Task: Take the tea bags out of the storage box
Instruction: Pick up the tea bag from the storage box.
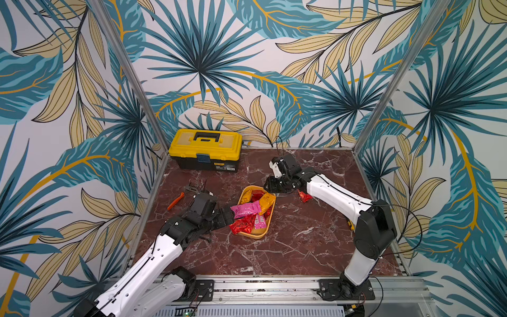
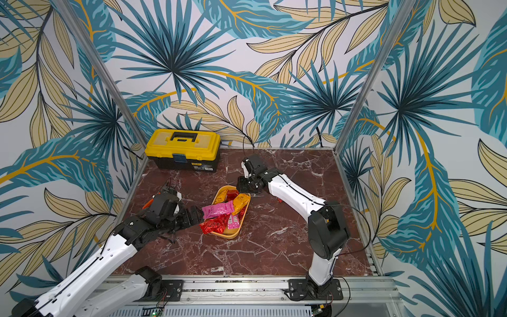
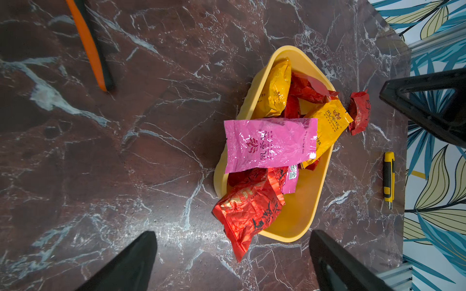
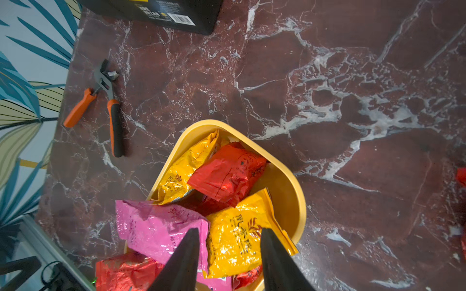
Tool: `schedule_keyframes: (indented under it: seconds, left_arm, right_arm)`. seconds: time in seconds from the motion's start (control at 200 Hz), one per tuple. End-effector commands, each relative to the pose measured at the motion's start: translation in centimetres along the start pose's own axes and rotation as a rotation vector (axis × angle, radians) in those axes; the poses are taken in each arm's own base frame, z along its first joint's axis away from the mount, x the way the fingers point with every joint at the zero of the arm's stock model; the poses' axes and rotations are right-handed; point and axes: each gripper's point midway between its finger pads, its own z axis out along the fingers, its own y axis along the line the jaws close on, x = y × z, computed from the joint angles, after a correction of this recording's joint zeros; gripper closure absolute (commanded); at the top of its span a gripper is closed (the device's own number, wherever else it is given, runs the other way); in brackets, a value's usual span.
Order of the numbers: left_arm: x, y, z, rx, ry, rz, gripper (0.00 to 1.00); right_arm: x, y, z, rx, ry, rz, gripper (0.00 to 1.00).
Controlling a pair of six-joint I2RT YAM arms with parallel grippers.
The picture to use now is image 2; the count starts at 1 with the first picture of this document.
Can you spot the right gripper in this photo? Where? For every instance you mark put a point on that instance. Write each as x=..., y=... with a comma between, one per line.
x=248, y=184

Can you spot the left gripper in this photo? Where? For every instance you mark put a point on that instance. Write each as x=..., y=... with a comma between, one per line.
x=187, y=222

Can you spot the small red tea bag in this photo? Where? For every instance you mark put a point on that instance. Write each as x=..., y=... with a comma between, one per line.
x=231, y=195

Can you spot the pink tea bag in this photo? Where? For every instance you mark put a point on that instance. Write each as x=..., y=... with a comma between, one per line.
x=217, y=210
x=233, y=222

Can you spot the large red tea bag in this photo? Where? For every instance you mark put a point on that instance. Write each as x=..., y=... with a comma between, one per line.
x=215, y=225

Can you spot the yellow plastic storage box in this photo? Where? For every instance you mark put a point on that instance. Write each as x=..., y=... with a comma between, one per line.
x=232, y=234

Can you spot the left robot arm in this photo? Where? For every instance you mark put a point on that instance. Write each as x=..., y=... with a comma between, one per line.
x=74, y=295

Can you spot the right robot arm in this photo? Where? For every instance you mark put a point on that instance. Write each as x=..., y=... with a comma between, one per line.
x=328, y=232

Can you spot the yellow tea bag with labels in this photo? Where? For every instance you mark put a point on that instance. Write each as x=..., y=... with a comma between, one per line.
x=221, y=196

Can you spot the yellow black toolbox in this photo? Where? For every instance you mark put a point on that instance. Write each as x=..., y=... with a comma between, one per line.
x=173, y=149

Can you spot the orange handled pliers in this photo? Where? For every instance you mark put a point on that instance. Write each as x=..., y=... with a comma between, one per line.
x=148, y=204

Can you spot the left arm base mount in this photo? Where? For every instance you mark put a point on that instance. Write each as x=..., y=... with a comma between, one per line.
x=164, y=291

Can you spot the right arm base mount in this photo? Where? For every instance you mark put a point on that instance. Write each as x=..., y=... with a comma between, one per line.
x=307, y=290

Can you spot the aluminium front rail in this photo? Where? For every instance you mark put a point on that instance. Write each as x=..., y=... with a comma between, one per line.
x=271, y=290

